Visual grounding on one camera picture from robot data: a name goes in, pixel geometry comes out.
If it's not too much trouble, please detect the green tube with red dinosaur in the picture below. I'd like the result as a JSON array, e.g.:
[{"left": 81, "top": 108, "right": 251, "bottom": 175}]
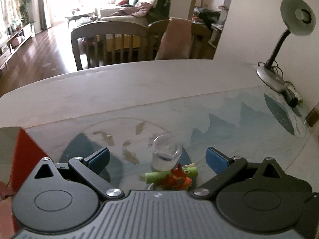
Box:
[{"left": 145, "top": 164, "right": 198, "bottom": 191}]

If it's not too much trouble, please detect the white coffee table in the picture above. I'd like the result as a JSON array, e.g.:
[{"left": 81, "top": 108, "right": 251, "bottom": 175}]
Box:
[{"left": 64, "top": 7, "right": 101, "bottom": 23}]

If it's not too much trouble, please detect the pink cloth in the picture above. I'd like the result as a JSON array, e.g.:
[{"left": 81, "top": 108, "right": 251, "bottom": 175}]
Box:
[{"left": 155, "top": 17, "right": 193, "bottom": 61}]

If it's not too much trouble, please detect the grey wooden slatted chair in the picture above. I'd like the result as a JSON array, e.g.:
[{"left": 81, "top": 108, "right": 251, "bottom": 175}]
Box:
[{"left": 70, "top": 20, "right": 150, "bottom": 71}]

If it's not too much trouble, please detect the beige sofa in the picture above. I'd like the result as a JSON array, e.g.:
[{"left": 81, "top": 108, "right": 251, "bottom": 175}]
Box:
[{"left": 100, "top": 0, "right": 172, "bottom": 24}]

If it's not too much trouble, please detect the clear plastic cup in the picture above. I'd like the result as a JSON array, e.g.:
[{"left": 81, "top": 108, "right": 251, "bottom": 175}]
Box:
[{"left": 151, "top": 134, "right": 182, "bottom": 172}]

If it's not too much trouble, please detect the white TV cabinet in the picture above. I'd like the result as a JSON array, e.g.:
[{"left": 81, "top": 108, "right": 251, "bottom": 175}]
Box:
[{"left": 0, "top": 22, "right": 35, "bottom": 70}]

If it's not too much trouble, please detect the grey desk lamp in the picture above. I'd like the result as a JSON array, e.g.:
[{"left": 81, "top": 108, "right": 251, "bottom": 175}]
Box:
[{"left": 257, "top": 0, "right": 316, "bottom": 92}]

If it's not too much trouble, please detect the green potted plant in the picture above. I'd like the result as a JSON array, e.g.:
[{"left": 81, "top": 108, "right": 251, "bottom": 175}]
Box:
[{"left": 20, "top": 0, "right": 35, "bottom": 25}]

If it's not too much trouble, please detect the blue printed table mat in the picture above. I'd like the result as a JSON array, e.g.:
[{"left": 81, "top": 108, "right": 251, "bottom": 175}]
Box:
[{"left": 25, "top": 85, "right": 314, "bottom": 192}]

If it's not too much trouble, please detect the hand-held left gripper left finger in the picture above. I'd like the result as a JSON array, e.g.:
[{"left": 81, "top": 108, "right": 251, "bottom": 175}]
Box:
[{"left": 33, "top": 147, "right": 125, "bottom": 201}]

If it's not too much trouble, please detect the red cardboard box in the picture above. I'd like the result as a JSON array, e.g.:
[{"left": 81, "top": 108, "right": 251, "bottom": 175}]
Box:
[{"left": 0, "top": 127, "right": 49, "bottom": 239}]

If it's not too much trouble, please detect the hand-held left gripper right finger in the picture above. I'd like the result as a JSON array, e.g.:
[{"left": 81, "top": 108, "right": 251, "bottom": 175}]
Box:
[{"left": 191, "top": 147, "right": 287, "bottom": 201}]

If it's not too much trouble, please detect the white wall shelf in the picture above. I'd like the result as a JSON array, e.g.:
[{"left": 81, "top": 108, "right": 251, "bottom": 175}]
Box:
[{"left": 212, "top": 0, "right": 237, "bottom": 50}]

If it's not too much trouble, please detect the brown wooden chair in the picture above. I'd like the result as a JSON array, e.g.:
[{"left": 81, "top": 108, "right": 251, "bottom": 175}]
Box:
[{"left": 148, "top": 19, "right": 212, "bottom": 60}]

